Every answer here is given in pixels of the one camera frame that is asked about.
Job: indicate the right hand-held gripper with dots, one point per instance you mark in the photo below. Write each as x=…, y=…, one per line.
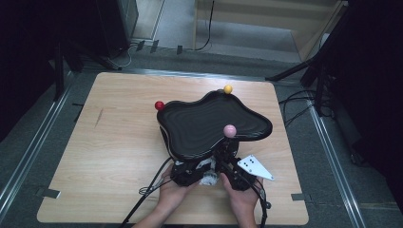
x=242, y=180

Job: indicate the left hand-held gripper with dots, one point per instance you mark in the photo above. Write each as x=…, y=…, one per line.
x=187, y=174

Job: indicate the white striped cloth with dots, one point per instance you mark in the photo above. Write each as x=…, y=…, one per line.
x=209, y=179

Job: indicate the black wavy tray stand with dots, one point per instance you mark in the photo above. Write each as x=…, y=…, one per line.
x=202, y=123

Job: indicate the person's right hand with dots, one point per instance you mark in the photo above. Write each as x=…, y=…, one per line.
x=245, y=202

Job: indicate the person's left hand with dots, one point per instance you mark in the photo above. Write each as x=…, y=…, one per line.
x=172, y=196

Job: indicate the grey table edge tape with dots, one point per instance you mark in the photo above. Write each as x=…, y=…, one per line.
x=49, y=193
x=301, y=197

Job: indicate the black metal stand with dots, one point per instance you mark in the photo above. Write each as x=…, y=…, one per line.
x=318, y=88
x=58, y=72

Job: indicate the black floor tape strip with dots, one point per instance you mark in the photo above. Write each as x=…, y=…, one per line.
x=77, y=104
x=78, y=114

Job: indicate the grey floor tape piece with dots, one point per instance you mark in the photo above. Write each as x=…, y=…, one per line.
x=154, y=46
x=140, y=46
x=179, y=49

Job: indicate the dark cabinet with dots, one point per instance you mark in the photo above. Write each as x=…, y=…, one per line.
x=114, y=25

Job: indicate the black curtain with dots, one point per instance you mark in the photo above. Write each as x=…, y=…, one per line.
x=374, y=79
x=25, y=47

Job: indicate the long metal floor rail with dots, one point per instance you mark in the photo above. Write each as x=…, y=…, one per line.
x=47, y=122
x=335, y=172

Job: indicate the short metal floor rail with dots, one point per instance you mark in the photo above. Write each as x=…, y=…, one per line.
x=250, y=78

